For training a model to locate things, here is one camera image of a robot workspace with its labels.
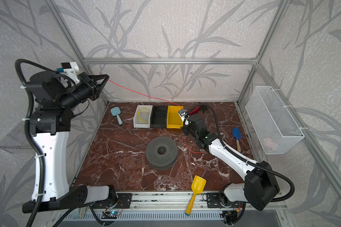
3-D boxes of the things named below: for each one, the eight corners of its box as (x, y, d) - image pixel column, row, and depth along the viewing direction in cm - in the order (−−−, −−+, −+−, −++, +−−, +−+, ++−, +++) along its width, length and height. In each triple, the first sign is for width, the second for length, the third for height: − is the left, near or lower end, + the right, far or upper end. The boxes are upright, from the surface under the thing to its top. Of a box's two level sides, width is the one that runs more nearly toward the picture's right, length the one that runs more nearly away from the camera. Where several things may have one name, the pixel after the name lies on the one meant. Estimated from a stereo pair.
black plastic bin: (150, 128, 106) (149, 123, 100) (153, 109, 118) (152, 103, 113) (166, 128, 106) (165, 123, 100) (167, 109, 118) (167, 103, 113)
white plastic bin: (134, 128, 105) (132, 122, 100) (138, 110, 117) (136, 105, 111) (150, 128, 105) (149, 122, 100) (153, 110, 117) (152, 105, 111)
